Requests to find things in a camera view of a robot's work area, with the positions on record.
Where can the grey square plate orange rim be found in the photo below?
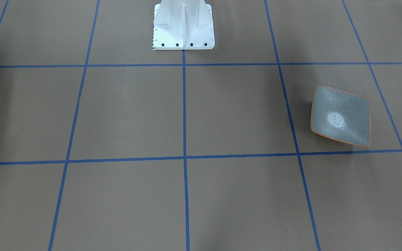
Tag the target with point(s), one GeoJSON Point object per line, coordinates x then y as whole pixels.
{"type": "Point", "coordinates": [341, 116]}

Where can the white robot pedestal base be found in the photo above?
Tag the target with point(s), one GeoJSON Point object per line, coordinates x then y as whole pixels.
{"type": "Point", "coordinates": [183, 25]}

